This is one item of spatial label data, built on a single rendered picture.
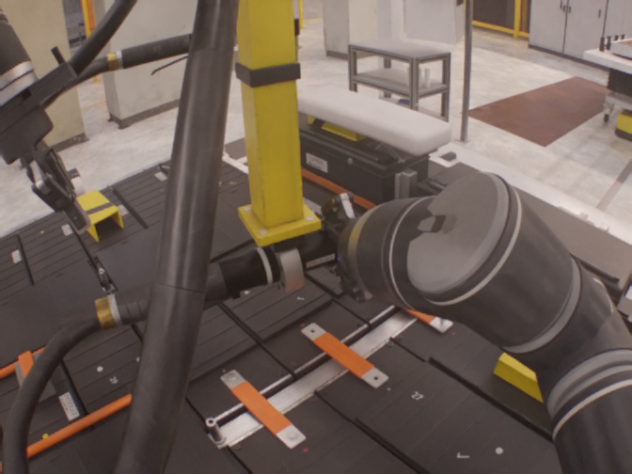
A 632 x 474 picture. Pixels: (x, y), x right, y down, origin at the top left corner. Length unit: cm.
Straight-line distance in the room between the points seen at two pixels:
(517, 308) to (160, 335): 24
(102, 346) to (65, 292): 17
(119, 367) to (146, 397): 45
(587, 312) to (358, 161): 64
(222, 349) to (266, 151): 29
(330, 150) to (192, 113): 74
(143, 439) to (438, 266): 22
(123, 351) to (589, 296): 62
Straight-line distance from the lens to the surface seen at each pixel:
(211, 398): 64
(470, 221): 33
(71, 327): 62
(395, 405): 60
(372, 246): 43
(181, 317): 24
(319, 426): 59
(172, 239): 24
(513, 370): 63
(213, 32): 29
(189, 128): 26
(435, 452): 57
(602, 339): 42
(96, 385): 69
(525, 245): 33
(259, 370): 66
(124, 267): 87
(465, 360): 66
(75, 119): 488
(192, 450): 58
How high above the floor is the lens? 150
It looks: 34 degrees down
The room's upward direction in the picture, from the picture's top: 3 degrees counter-clockwise
